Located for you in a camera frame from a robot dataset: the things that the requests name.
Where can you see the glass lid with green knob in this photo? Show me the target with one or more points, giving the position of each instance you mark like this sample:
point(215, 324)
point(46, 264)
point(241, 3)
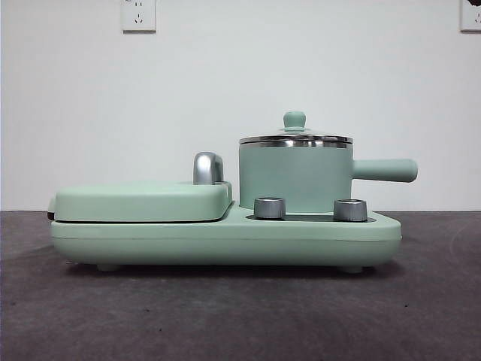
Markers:
point(295, 120)

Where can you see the silver control knob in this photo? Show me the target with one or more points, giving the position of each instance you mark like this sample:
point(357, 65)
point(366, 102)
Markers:
point(270, 208)
point(350, 210)

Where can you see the mint green cooker base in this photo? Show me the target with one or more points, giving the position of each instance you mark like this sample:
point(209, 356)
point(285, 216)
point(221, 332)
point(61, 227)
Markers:
point(225, 242)

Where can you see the mint green griddle cover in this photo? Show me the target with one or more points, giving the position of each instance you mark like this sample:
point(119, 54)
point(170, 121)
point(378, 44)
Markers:
point(143, 201)

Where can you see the white wall socket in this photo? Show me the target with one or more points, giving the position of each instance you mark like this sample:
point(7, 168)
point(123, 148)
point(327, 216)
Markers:
point(139, 17)
point(471, 19)

